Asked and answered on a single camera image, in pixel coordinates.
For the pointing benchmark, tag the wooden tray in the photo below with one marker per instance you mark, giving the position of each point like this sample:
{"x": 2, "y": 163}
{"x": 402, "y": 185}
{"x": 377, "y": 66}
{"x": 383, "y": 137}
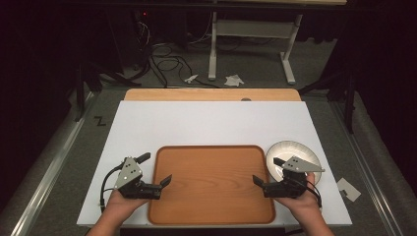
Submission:
{"x": 209, "y": 183}

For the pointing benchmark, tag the person's right hand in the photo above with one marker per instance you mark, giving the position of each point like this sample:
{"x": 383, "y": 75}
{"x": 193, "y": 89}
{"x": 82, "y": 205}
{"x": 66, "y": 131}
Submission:
{"x": 305, "y": 203}

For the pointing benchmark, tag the crumpled white paper scrap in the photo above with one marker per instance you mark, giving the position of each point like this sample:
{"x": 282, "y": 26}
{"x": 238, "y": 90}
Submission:
{"x": 233, "y": 80}

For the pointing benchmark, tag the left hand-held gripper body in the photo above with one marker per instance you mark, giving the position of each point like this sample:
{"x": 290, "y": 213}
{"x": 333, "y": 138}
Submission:
{"x": 128, "y": 173}

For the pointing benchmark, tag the white plate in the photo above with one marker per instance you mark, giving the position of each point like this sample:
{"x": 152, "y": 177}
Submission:
{"x": 288, "y": 150}

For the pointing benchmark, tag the white metal desk frame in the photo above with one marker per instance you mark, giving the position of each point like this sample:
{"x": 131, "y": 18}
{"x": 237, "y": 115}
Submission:
{"x": 252, "y": 29}

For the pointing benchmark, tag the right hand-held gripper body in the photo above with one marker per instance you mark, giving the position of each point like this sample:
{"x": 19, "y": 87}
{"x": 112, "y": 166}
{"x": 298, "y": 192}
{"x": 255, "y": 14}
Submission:
{"x": 288, "y": 188}

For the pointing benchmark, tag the small white paper scrap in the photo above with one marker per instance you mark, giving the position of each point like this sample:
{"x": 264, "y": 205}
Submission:
{"x": 191, "y": 78}

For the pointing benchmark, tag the black metal stand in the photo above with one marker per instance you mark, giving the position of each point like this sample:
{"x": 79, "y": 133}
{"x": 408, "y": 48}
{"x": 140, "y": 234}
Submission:
{"x": 80, "y": 95}
{"x": 347, "y": 95}

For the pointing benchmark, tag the white paper tag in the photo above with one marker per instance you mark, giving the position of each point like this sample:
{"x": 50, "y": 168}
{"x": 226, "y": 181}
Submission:
{"x": 349, "y": 190}

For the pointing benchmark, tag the metal floor rail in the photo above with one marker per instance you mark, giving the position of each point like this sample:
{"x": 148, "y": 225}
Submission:
{"x": 364, "y": 170}
{"x": 49, "y": 177}

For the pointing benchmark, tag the person's left hand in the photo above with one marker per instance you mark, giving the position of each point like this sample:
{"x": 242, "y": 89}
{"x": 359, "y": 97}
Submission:
{"x": 123, "y": 205}

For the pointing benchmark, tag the white table board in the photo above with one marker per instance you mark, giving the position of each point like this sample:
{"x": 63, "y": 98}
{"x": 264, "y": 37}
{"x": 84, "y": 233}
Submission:
{"x": 203, "y": 124}

